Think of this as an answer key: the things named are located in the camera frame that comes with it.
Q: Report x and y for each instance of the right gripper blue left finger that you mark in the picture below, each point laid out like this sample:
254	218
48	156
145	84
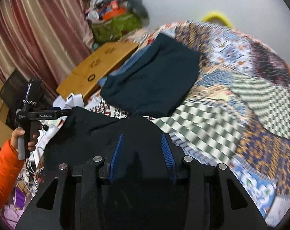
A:
116	159

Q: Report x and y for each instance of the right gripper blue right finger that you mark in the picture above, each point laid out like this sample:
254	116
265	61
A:
168	158

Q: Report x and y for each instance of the black pants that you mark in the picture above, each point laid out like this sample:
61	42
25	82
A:
142	196

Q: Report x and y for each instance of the orange sleeve left forearm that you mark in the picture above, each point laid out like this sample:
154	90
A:
10	167

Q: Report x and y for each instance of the person left hand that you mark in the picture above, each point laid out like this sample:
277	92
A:
20	132

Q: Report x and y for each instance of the white crumpled cloth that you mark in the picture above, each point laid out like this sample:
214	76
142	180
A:
71	101

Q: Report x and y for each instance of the wooden lap desk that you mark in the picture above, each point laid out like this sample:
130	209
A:
84	78

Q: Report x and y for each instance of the folded dark teal garment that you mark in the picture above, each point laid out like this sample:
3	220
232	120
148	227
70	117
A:
158	82

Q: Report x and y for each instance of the patchwork patterned bedspread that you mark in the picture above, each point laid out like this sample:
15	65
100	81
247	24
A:
237	112

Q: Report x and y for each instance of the pink striped curtain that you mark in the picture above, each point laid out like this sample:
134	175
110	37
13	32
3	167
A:
43	38

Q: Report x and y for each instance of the blue folded garment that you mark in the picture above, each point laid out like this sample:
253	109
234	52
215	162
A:
125	66

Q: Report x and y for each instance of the green fabric storage bag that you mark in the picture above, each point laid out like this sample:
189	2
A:
115	28

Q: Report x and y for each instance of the orange box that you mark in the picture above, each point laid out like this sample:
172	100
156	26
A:
113	13

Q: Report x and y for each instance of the yellow plush pillow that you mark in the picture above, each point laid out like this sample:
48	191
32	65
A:
219	18

